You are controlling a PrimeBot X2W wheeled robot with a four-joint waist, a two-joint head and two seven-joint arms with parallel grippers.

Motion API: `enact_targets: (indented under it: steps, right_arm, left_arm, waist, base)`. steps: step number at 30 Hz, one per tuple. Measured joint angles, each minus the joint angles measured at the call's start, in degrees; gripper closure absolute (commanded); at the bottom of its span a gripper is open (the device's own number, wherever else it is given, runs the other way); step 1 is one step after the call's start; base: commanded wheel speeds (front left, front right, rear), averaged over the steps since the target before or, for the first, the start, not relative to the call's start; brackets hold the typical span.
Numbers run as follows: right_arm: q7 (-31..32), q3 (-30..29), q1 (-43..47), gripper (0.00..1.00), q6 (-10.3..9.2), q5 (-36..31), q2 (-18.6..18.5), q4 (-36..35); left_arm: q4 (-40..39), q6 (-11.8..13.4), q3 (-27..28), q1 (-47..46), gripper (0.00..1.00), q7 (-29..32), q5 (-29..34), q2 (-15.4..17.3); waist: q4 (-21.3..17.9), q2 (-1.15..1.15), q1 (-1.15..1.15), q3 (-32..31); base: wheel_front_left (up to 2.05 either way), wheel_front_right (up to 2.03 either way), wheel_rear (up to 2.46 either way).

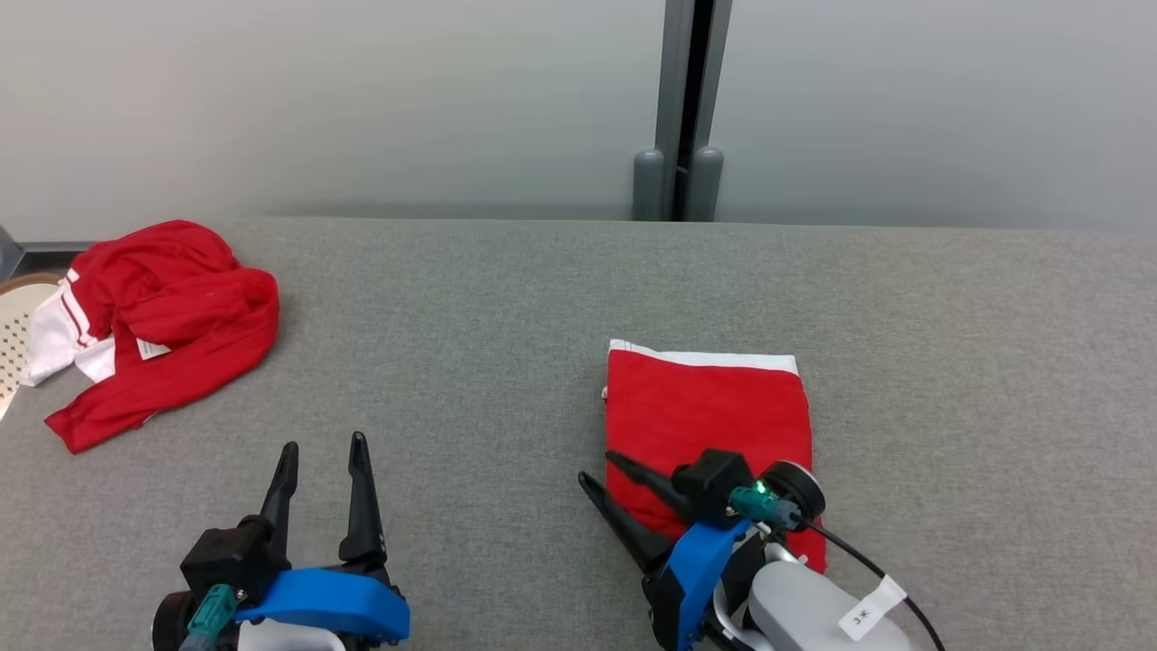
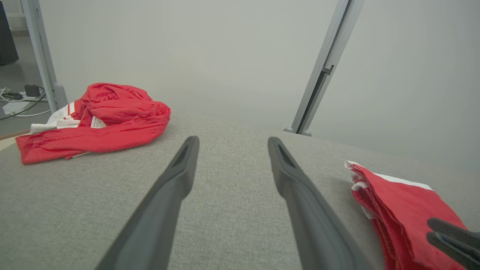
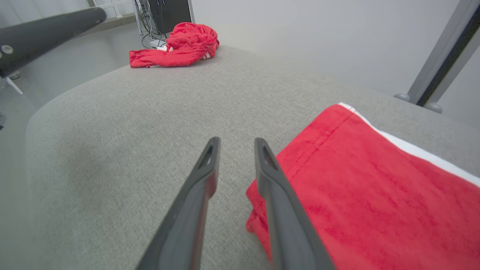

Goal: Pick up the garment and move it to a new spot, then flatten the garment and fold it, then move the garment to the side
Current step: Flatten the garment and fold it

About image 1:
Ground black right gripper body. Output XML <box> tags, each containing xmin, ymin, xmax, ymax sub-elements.
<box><xmin>714</xmin><ymin>460</ymin><xmax>826</xmax><ymax>634</ymax></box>

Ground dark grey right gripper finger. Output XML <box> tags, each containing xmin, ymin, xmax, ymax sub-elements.
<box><xmin>577</xmin><ymin>471</ymin><xmax>676</xmax><ymax>577</ymax></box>
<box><xmin>604</xmin><ymin>450</ymin><xmax>699</xmax><ymax>527</ymax></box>

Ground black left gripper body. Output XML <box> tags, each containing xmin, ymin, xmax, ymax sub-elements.
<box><xmin>152</xmin><ymin>592</ymin><xmax>195</xmax><ymax>651</ymax></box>

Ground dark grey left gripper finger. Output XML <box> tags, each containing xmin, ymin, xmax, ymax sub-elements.
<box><xmin>339</xmin><ymin>431</ymin><xmax>390</xmax><ymax>567</ymax></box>
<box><xmin>260</xmin><ymin>441</ymin><xmax>300</xmax><ymax>554</ymax></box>

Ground red shorts with white trim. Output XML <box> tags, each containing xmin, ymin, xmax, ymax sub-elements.
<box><xmin>603</xmin><ymin>339</ymin><xmax>828</xmax><ymax>575</ymax></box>

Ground red shirt with white sleeves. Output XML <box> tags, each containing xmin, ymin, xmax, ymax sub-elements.
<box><xmin>20</xmin><ymin>220</ymin><xmax>281</xmax><ymax>455</ymax></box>

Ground white perforated laundry basket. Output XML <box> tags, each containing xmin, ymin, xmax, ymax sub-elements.
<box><xmin>0</xmin><ymin>273</ymin><xmax>64</xmax><ymax>421</ymax></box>

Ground left camera cable teal plug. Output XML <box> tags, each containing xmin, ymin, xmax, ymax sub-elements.
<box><xmin>179</xmin><ymin>585</ymin><xmax>238</xmax><ymax>651</ymax></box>

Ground blue right camera bracket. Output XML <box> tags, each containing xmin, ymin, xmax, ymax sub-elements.
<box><xmin>653</xmin><ymin>520</ymin><xmax>753</xmax><ymax>651</ymax></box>

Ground blue camera bracket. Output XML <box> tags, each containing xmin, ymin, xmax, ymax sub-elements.
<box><xmin>653</xmin><ymin>520</ymin><xmax>753</xmax><ymax>651</ymax></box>
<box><xmin>233</xmin><ymin>567</ymin><xmax>412</xmax><ymax>645</ymax></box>

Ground blue left camera bracket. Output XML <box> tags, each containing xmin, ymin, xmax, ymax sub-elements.
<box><xmin>233</xmin><ymin>567</ymin><xmax>412</xmax><ymax>645</ymax></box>

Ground white paper cable label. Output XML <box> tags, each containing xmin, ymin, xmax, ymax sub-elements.
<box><xmin>838</xmin><ymin>575</ymin><xmax>908</xmax><ymax>641</ymax></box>

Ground grey cylinder post foot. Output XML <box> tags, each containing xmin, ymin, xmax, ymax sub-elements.
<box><xmin>690</xmin><ymin>146</ymin><xmax>724</xmax><ymax>222</ymax></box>
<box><xmin>633</xmin><ymin>149</ymin><xmax>666</xmax><ymax>222</ymax></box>

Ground dark grey floor rail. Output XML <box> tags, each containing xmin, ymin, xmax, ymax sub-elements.
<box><xmin>0</xmin><ymin>226</ymin><xmax>96</xmax><ymax>283</ymax></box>

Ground grey metal partition post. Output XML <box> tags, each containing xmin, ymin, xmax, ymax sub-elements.
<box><xmin>655</xmin><ymin>0</ymin><xmax>733</xmax><ymax>222</ymax></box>

